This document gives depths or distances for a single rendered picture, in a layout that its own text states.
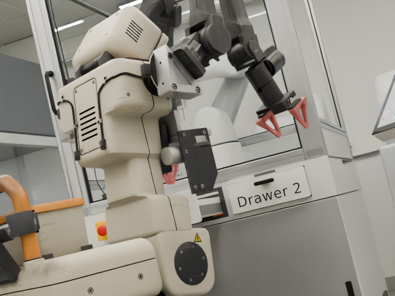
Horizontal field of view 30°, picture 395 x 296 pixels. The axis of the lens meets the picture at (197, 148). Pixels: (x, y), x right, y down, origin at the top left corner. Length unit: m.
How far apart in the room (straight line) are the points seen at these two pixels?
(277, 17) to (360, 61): 3.20
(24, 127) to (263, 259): 1.35
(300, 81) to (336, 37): 3.27
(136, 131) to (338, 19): 4.29
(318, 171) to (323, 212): 0.15
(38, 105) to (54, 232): 2.11
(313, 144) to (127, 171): 1.02
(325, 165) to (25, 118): 1.50
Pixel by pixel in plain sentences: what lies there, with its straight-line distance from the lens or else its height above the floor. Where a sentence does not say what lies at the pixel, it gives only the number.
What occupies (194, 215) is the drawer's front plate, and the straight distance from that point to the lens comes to 2.40.
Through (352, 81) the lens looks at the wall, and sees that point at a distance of 5.87.
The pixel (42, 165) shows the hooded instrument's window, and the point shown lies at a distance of 3.56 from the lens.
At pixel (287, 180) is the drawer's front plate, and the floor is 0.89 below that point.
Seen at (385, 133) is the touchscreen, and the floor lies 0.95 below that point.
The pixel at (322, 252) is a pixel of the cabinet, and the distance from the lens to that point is 2.66.
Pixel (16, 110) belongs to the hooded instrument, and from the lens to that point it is 3.45.
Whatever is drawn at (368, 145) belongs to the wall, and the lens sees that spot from 5.77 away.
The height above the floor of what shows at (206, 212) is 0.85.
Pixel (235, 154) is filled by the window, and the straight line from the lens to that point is 2.72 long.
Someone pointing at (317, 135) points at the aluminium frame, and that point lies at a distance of 2.65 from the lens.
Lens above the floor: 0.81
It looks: 6 degrees up
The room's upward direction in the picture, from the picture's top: 14 degrees counter-clockwise
